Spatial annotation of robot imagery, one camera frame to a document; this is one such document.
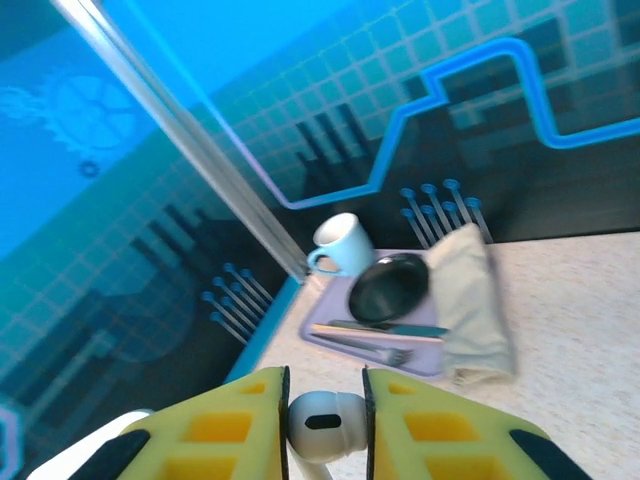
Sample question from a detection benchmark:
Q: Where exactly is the light blue mug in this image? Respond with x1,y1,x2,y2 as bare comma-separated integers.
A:
305,212,377,279

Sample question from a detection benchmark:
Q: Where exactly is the lilac tray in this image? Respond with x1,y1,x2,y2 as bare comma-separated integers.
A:
298,248,454,379

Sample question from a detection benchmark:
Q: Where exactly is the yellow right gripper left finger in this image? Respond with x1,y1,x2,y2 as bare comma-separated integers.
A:
92,365,292,480

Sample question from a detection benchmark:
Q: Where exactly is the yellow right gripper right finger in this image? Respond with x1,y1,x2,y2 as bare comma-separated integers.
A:
360,364,596,480

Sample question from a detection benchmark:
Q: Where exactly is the beige folded cloth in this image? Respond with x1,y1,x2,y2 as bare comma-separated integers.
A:
427,222,519,389

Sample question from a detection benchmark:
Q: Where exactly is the aluminium frame post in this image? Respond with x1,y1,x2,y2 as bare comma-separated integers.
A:
49,0,310,284

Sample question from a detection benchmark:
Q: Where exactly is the metal fork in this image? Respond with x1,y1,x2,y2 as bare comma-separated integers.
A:
312,333,415,369

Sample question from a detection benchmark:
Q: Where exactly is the white earbud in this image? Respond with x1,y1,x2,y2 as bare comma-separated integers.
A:
287,390,370,480

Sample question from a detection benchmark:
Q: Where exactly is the black plate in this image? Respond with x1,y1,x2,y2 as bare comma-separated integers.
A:
348,253,431,324

